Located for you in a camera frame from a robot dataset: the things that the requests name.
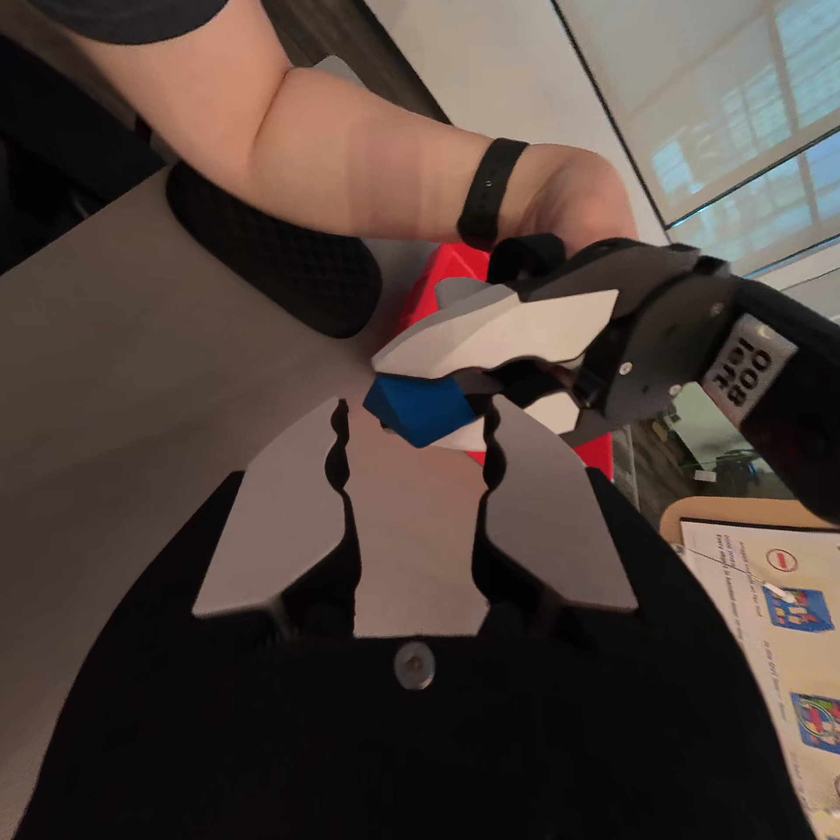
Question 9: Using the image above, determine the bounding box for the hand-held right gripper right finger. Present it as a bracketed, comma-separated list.
[472, 395, 640, 636]

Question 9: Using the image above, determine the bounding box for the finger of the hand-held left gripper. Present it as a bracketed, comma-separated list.
[433, 364, 585, 455]
[371, 277, 621, 382]

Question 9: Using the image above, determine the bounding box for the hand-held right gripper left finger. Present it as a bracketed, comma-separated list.
[191, 399, 362, 636]

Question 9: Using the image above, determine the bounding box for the red plastic bin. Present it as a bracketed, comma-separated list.
[392, 241, 616, 485]

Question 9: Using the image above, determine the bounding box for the person's left forearm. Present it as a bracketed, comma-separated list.
[62, 0, 496, 253]

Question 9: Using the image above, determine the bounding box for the person's left hand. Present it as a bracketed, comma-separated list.
[497, 144, 641, 255]

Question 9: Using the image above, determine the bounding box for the black wristband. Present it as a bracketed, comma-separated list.
[456, 138, 531, 253]

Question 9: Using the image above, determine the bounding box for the instruction sheet stand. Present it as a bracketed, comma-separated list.
[659, 495, 840, 840]

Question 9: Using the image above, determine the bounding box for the frosted window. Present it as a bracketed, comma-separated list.
[551, 0, 840, 277]

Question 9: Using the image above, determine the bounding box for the black foam pad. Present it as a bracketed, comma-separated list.
[165, 161, 383, 340]

